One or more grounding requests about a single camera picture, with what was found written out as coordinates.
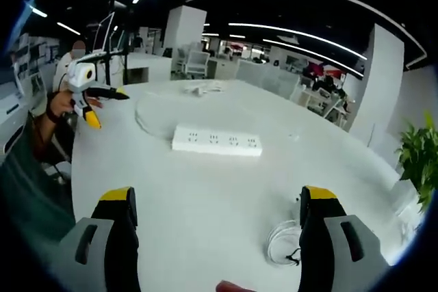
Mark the green potted plant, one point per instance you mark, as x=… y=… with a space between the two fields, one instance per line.
x=419 y=155

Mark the white power strip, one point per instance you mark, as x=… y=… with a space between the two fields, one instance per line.
x=215 y=141

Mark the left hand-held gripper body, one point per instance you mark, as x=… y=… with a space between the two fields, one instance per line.
x=80 y=75

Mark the person's left hand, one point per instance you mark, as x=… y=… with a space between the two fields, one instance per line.
x=61 y=102

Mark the black monitor stand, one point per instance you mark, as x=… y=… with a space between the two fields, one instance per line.
x=108 y=66

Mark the person's right hand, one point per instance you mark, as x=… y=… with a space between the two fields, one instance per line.
x=234 y=287

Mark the white desk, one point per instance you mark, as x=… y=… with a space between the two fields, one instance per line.
x=212 y=196

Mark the computer monitor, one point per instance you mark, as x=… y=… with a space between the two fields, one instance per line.
x=102 y=32

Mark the person's green clothing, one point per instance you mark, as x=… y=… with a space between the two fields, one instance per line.
x=27 y=196

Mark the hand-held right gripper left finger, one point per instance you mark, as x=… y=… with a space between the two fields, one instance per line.
x=102 y=237

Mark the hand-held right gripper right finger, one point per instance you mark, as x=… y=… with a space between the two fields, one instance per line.
x=328 y=237

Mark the dark wristband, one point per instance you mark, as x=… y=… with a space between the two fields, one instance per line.
x=53 y=116

